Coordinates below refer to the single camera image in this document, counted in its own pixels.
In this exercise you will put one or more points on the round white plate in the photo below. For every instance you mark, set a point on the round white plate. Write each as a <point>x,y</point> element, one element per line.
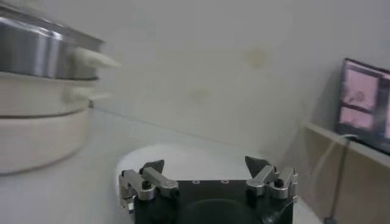
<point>189,161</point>

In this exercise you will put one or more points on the laptop showing camera views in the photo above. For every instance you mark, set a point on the laptop showing camera views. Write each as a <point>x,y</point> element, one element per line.
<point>362,100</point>

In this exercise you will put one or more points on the cream electric cooker pot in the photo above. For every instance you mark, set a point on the cream electric cooker pot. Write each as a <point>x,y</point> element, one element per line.
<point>36,137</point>

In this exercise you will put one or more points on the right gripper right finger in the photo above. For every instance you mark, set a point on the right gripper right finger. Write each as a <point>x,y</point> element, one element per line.
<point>263,179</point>

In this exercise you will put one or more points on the stainless steel steamer basket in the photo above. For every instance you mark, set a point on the stainless steel steamer basket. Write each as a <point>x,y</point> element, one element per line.
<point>30,51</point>

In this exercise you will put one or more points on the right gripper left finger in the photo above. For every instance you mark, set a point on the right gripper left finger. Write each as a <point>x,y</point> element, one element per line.
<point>158,181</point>

